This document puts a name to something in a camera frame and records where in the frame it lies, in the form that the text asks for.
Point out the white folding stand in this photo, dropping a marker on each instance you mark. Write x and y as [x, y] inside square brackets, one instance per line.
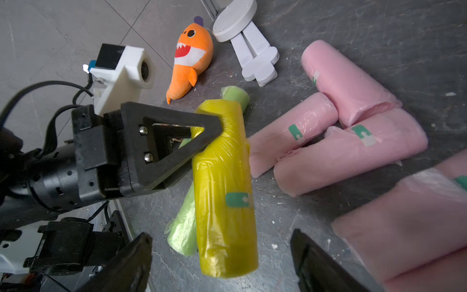
[255, 54]

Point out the green roll far left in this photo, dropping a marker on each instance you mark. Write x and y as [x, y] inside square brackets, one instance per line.
[182, 230]

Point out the orange shark plush toy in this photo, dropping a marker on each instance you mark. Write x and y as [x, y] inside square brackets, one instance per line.
[194, 52]

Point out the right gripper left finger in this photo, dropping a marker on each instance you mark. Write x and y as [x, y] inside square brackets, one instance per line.
[129, 271]

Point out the pink roll rightmost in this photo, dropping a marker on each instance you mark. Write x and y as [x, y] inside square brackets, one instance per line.
[447, 274]

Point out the pink roll top angled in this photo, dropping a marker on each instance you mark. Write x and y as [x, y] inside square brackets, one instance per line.
[355, 94]

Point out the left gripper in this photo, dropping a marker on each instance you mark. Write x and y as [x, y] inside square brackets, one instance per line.
[158, 146]

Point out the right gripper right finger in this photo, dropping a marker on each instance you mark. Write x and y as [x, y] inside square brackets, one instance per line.
[317, 270]

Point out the yellow roll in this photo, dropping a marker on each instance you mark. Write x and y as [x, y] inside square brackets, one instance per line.
[224, 202]

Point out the green roll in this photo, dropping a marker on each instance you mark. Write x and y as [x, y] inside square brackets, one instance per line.
[236, 94]
[182, 230]

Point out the pink roll leftmost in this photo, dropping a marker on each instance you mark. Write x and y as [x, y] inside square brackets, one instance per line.
[307, 120]

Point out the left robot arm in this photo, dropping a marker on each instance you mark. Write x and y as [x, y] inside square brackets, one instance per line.
[48, 174]

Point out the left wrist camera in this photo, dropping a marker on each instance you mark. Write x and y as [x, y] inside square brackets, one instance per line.
[125, 71]

